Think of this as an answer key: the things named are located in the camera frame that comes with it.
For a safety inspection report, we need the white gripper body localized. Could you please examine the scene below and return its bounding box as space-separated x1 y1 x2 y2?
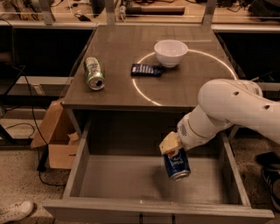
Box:
177 106 231 151

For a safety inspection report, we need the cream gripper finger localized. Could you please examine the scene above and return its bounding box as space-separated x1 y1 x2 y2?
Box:
159 131 182 155

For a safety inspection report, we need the blue pepsi can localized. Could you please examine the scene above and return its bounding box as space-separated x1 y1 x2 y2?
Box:
164 149 191 181

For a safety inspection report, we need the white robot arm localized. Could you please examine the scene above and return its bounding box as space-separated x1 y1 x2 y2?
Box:
159 79 280 155

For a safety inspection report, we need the open grey top drawer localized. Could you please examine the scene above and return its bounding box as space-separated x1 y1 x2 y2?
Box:
43 111 274 224

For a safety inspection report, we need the green soda can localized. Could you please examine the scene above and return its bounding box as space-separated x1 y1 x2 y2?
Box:
84 57 105 90

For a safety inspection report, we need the grey cabinet table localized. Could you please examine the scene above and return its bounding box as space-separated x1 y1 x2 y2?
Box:
61 24 250 141

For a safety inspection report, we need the dark blue snack packet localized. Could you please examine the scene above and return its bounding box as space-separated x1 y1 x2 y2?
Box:
130 64 164 77

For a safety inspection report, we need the black sneaker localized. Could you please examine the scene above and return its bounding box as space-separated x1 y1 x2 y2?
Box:
255 151 280 211

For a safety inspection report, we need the white bowl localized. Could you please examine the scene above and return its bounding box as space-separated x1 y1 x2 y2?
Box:
154 39 188 67

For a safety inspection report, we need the background workbench shelf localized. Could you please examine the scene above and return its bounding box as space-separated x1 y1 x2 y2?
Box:
0 0 280 32

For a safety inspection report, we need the brown cardboard box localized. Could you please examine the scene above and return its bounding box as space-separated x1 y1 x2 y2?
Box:
31 100 80 169

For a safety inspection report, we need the white sneaker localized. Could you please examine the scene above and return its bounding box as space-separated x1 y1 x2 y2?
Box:
0 200 34 224

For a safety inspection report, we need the black floor cable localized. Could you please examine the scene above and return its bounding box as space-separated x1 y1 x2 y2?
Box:
0 17 67 187

